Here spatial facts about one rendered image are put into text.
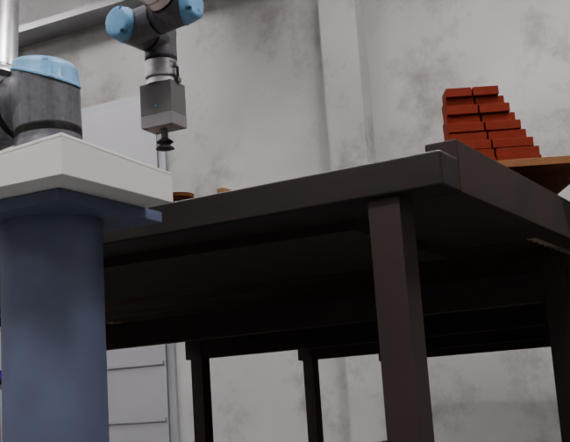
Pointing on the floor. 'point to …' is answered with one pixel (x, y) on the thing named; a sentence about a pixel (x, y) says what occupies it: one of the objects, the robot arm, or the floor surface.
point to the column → (55, 312)
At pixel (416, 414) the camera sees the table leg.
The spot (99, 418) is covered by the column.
